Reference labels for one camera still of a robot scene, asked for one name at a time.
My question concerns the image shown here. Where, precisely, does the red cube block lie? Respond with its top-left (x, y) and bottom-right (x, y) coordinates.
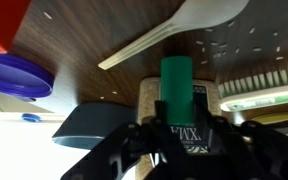
top-left (0, 0), bottom-right (31, 53)

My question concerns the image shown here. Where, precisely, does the dark blue bowl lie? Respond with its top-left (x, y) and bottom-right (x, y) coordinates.
top-left (52, 102), bottom-right (137, 150)

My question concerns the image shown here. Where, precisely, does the yellow bowl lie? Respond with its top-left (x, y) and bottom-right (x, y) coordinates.
top-left (253, 112), bottom-right (288, 135)

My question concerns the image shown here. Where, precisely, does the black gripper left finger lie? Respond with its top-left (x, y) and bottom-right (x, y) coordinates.
top-left (60, 101), bottom-right (168, 180)

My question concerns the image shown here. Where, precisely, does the green cylinder block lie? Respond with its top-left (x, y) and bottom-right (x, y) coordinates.
top-left (161, 56), bottom-right (193, 126)

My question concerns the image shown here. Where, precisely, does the glass sugar jar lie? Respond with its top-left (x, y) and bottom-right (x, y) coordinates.
top-left (134, 77), bottom-right (222, 180)

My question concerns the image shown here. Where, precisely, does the white plastic spoon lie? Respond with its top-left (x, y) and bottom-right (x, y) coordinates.
top-left (98, 0), bottom-right (249, 70)

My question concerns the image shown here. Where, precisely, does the blue cylinder block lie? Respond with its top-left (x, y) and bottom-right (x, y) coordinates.
top-left (0, 54), bottom-right (55, 98)

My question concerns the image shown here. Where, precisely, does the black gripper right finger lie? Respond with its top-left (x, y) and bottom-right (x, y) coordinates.
top-left (192, 102), bottom-right (288, 180)

